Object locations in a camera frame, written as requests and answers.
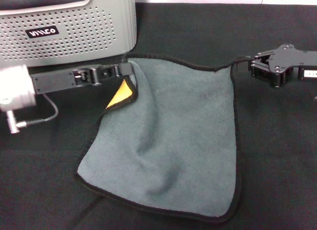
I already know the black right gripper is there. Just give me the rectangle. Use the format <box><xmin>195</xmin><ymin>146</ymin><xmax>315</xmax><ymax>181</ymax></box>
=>
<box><xmin>249</xmin><ymin>44</ymin><xmax>317</xmax><ymax>89</ymax></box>

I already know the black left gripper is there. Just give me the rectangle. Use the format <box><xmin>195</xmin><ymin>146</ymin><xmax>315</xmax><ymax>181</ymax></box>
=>
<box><xmin>31</xmin><ymin>62</ymin><xmax>134</xmax><ymax>95</ymax></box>

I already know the grey-green towel with black hem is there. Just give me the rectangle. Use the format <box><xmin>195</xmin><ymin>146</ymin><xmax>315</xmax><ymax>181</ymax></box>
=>
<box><xmin>75</xmin><ymin>51</ymin><xmax>251</xmax><ymax>224</ymax></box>

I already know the grey perforated storage box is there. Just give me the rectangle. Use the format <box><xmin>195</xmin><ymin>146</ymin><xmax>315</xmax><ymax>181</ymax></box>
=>
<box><xmin>0</xmin><ymin>0</ymin><xmax>137</xmax><ymax>67</ymax></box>

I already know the black tablecloth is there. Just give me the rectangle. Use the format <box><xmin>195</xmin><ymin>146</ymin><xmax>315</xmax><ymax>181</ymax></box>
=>
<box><xmin>0</xmin><ymin>1</ymin><xmax>317</xmax><ymax>230</ymax></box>

